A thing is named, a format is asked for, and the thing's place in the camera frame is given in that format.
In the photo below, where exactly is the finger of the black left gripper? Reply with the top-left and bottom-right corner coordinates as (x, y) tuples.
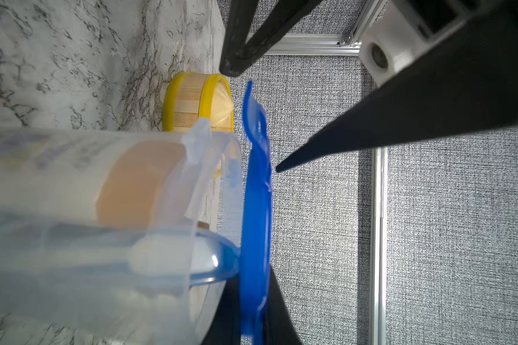
(219, 0), (321, 78)
(276, 8), (518, 173)

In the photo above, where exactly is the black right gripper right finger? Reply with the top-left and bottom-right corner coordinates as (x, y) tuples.
(263, 267), (302, 345)

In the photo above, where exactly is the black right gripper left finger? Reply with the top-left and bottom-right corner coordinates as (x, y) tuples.
(201, 275), (241, 345)

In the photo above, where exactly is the blue toothbrush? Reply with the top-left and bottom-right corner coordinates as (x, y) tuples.
(0, 226), (240, 285)

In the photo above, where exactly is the blue lid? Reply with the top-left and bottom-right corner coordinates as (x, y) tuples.
(239, 80), (273, 344)

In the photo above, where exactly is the orange cap bottle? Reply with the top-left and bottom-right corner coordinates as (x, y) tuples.
(0, 138), (186, 229)

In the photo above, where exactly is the clear cup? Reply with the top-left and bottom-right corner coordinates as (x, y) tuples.
(0, 119), (243, 344)

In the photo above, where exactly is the yellow steamer basket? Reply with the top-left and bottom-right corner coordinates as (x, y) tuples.
(162, 72), (235, 132)

